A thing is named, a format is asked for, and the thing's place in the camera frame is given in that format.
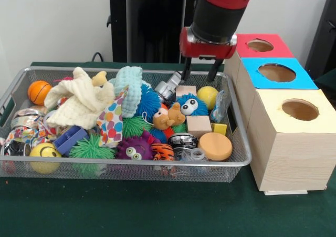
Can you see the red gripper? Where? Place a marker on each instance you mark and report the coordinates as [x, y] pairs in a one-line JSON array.
[[207, 50]]

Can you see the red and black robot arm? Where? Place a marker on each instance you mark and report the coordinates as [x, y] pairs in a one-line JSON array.
[[220, 11]]

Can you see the wooden box with three holes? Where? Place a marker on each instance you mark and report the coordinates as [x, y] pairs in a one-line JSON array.
[[289, 153]]

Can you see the clear mesh bin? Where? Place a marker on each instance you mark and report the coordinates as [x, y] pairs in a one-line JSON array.
[[131, 172]]

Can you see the plain yellow ball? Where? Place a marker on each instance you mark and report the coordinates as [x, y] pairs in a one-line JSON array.
[[208, 96]]

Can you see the blue fuzzy toy with eyes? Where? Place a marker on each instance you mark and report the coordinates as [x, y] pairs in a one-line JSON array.
[[197, 106]]

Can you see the brown plush toy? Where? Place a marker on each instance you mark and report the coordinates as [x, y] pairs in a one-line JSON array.
[[167, 117]]

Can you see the mint green knitted cloth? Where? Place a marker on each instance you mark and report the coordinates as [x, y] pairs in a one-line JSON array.
[[128, 90]]

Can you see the purple spiky ball with eyes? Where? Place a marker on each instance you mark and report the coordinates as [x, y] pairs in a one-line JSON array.
[[134, 148]]

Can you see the polka dot cloth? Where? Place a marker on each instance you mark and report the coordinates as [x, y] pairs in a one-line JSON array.
[[110, 124]]

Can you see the cream knitted cloth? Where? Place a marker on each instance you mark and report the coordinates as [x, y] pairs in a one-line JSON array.
[[79, 105]]

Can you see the black chair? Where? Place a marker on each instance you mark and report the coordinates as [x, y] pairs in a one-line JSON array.
[[325, 37]]

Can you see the green spiky ball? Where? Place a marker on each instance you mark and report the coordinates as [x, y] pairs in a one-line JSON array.
[[93, 148]]

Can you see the small orange basketball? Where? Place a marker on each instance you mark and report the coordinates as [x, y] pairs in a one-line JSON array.
[[39, 92]]

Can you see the yellow smiley ball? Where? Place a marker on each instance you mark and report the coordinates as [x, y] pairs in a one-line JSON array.
[[45, 155]]

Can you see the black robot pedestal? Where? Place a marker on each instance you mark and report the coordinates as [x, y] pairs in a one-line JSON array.
[[152, 27]]

